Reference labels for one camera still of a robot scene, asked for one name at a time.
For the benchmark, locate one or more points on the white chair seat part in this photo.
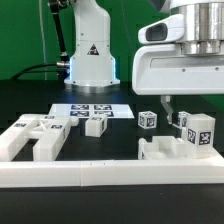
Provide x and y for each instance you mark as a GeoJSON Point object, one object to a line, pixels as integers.
{"type": "Point", "coordinates": [161, 147]}

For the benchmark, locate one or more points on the white chair back part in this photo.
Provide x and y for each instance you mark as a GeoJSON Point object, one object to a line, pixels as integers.
{"type": "Point", "coordinates": [49, 131]}

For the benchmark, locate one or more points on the white tagged nut cube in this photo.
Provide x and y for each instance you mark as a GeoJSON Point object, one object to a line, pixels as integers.
{"type": "Point", "coordinates": [181, 119]}
{"type": "Point", "coordinates": [147, 119]}

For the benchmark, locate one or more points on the white base tag sheet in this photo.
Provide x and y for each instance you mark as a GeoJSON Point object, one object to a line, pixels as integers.
{"type": "Point", "coordinates": [117, 111]}

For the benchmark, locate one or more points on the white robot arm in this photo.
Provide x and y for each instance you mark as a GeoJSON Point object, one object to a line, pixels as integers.
{"type": "Point", "coordinates": [92, 67]}

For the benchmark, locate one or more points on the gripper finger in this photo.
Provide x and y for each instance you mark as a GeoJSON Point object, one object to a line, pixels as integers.
{"type": "Point", "coordinates": [166, 103]}

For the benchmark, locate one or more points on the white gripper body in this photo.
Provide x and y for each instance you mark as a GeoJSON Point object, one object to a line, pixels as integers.
{"type": "Point", "coordinates": [180, 56]}

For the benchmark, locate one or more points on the white U-shaped obstacle fence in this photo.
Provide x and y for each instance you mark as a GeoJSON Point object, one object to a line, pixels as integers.
{"type": "Point", "coordinates": [111, 172]}

